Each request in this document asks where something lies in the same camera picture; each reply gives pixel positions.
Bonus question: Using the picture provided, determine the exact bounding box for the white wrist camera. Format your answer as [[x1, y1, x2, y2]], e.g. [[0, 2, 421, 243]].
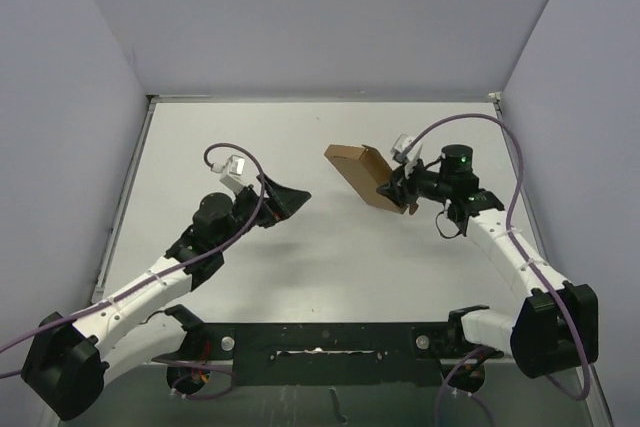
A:
[[391, 134, 422, 178], [210, 155, 246, 194]]

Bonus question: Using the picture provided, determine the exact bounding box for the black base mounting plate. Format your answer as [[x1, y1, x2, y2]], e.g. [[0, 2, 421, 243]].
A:
[[161, 305, 474, 393]]

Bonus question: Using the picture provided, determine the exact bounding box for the brown cardboard box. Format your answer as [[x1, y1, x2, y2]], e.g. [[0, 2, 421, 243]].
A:
[[324, 144, 418, 215]]

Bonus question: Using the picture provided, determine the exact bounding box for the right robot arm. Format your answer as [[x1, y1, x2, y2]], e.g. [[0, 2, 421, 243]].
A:
[[377, 144, 599, 378]]

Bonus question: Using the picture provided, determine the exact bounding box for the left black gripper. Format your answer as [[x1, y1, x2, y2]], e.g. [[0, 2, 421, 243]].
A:
[[217, 172, 310, 251]]

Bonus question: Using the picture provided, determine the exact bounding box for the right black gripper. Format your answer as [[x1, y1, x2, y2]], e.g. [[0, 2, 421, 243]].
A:
[[378, 155, 452, 207]]

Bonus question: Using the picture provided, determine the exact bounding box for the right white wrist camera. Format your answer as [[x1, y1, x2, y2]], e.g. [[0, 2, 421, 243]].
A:
[[391, 134, 422, 178]]

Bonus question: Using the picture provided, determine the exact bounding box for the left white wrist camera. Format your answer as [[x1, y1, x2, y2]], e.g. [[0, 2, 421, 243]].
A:
[[210, 155, 246, 194]]

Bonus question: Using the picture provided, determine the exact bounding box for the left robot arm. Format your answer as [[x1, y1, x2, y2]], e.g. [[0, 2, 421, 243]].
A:
[[20, 175, 311, 421]]

